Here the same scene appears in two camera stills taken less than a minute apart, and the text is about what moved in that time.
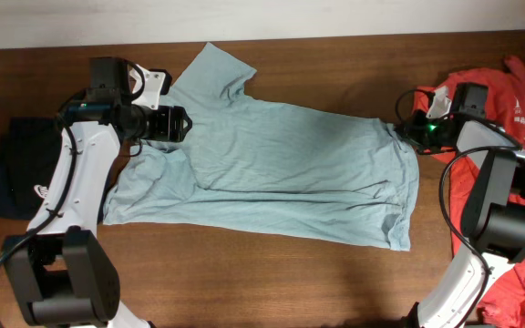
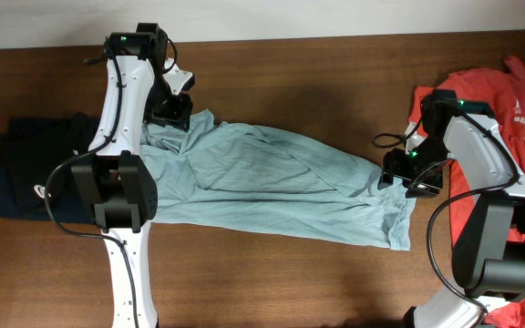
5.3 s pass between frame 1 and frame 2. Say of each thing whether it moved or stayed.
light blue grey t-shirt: moved
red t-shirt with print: stayed
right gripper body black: moved
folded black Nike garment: stayed
